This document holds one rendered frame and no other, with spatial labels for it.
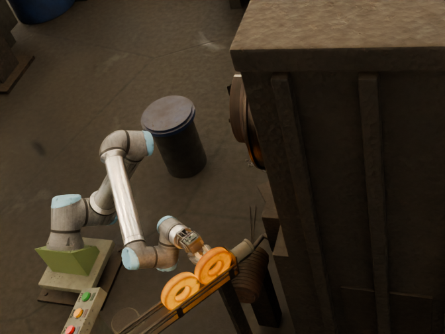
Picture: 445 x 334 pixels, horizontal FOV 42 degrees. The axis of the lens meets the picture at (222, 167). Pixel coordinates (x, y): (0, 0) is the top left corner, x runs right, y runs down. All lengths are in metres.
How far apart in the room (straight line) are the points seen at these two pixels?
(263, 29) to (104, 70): 3.38
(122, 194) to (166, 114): 0.95
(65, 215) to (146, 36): 2.20
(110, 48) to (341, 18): 3.68
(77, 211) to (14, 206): 0.93
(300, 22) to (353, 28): 0.12
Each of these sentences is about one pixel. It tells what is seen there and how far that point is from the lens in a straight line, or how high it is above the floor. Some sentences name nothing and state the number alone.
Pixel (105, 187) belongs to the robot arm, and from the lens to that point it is 2.98.
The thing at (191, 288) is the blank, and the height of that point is 0.72.
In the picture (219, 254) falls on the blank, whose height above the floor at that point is 0.78.
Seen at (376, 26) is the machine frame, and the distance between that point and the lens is 1.33.
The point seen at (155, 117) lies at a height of 0.43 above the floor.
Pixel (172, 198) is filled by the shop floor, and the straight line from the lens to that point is 3.48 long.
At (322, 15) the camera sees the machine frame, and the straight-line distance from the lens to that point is 1.39.
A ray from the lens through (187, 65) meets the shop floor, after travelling 4.40.
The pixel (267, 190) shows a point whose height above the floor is 0.01.
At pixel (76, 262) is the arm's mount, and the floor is 0.25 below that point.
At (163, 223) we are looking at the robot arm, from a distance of 2.43.
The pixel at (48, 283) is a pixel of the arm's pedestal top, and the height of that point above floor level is 0.12.
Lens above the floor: 2.52
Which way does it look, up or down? 45 degrees down
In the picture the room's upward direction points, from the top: 19 degrees counter-clockwise
